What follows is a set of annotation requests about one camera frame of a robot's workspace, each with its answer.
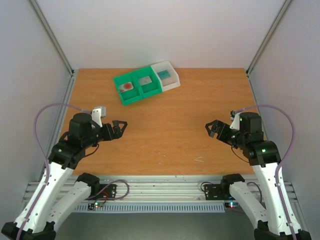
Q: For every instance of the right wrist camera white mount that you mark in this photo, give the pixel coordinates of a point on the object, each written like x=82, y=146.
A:
x=235, y=120

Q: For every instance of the white bin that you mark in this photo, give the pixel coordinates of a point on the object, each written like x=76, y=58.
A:
x=170, y=83

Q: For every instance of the right small circuit board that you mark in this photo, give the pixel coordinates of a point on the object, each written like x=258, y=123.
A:
x=231, y=205

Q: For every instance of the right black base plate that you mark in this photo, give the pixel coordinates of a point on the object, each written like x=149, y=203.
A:
x=214, y=192

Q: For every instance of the teal card in bin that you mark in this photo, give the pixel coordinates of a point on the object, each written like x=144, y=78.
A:
x=164, y=74

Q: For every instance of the left small circuit board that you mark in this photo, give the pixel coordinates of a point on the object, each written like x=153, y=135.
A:
x=96, y=205

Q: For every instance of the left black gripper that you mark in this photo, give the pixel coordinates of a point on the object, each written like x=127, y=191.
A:
x=117, y=134

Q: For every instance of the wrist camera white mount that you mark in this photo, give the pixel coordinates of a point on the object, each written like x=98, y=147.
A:
x=99, y=113
x=235, y=120

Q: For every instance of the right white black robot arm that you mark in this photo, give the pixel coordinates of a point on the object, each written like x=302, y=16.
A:
x=274, y=219

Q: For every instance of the green bin middle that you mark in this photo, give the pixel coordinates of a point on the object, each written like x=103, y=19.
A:
x=148, y=90

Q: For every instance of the green bin left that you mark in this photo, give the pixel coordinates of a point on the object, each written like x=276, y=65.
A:
x=131, y=96

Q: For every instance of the red dot card in bin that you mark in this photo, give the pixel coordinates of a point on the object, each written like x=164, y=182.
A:
x=126, y=87

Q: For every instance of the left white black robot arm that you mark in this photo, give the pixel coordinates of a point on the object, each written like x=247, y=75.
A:
x=42, y=217

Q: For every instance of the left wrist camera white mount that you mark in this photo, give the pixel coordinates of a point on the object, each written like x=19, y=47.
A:
x=99, y=113

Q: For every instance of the grey card in bin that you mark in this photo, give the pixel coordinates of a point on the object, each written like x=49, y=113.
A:
x=145, y=80

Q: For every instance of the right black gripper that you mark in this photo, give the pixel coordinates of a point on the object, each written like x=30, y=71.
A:
x=219, y=131

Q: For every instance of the grey slotted cable duct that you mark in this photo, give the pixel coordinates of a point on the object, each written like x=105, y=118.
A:
x=132, y=208

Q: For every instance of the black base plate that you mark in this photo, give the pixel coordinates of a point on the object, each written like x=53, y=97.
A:
x=214, y=192
x=105, y=192

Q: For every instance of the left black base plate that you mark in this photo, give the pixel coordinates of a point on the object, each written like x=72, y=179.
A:
x=105, y=192

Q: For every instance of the small circuit board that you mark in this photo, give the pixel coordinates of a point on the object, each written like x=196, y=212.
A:
x=231, y=205
x=96, y=205

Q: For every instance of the aluminium frame rail front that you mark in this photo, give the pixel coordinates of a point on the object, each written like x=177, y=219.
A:
x=153, y=188

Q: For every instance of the green bin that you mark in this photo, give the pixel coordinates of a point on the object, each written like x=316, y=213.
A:
x=148, y=90
x=131, y=96

